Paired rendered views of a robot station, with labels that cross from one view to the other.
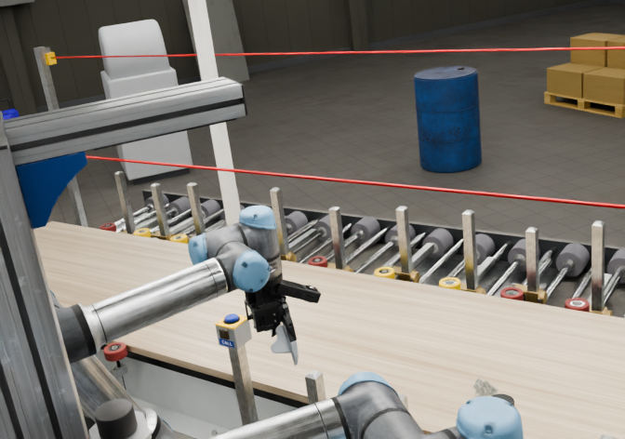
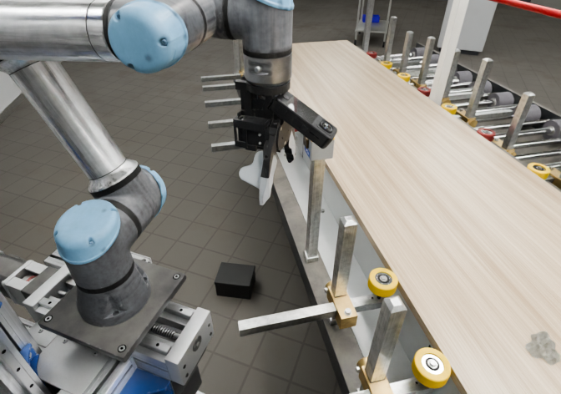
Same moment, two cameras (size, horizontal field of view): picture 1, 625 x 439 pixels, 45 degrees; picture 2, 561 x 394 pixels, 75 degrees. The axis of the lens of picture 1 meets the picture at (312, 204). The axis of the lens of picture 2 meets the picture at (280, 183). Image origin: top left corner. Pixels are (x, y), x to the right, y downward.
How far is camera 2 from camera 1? 125 cm
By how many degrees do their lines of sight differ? 39
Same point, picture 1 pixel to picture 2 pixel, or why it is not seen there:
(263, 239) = (253, 17)
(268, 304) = (257, 118)
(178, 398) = not seen: hidden behind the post
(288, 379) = (369, 208)
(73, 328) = not seen: outside the picture
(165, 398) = not seen: hidden behind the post
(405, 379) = (465, 275)
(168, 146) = (472, 32)
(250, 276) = (128, 42)
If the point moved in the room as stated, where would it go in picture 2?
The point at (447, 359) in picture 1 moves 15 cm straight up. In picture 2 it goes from (528, 285) to (552, 246)
